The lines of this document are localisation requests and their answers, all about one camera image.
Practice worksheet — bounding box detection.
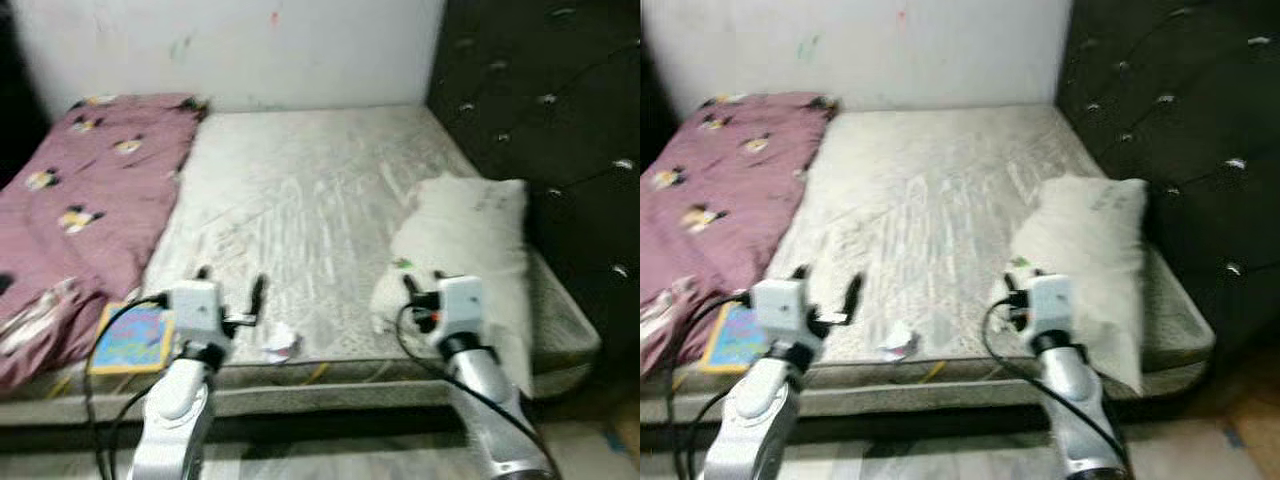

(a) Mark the blue yellow children's book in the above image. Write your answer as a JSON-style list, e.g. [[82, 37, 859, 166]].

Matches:
[[87, 300, 177, 377], [697, 303, 762, 375]]

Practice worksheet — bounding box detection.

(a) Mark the white pillow with lettering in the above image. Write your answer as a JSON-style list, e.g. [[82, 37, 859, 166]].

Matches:
[[989, 175, 1150, 397], [369, 175, 534, 397]]

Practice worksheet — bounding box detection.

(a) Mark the grey quilted mattress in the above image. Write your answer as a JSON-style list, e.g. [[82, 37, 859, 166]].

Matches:
[[0, 103, 603, 427], [640, 103, 1217, 427]]

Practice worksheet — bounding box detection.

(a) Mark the purple mouse print blanket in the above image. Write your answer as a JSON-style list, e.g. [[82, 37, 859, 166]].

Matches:
[[640, 92, 840, 380], [0, 93, 210, 397]]

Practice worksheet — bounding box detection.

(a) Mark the black tufted headboard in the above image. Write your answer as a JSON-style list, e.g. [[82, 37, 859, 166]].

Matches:
[[425, 0, 641, 373], [1055, 0, 1280, 353]]

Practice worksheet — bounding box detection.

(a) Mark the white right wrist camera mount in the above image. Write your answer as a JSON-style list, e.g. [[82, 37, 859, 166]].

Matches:
[[1024, 274, 1077, 338], [436, 276, 489, 342]]

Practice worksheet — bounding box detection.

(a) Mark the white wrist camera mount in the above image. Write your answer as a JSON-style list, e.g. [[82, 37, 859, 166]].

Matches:
[[165, 282, 227, 347], [749, 278, 812, 344], [436, 276, 489, 342], [1024, 274, 1077, 338]]

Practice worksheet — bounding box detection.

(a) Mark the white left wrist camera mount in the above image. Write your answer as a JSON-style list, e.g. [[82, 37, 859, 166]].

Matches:
[[165, 282, 227, 347], [749, 278, 812, 344]]

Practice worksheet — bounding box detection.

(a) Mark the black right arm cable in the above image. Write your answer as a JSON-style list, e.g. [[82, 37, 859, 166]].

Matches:
[[981, 299, 1132, 477], [394, 303, 561, 480]]

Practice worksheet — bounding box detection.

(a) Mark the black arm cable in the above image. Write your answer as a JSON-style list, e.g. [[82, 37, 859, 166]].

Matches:
[[664, 294, 754, 480], [981, 299, 1132, 477], [394, 303, 561, 480], [84, 294, 168, 480]]

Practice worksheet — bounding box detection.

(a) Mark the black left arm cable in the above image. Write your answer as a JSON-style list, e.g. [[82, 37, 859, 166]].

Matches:
[[84, 294, 168, 480], [664, 294, 754, 480]]

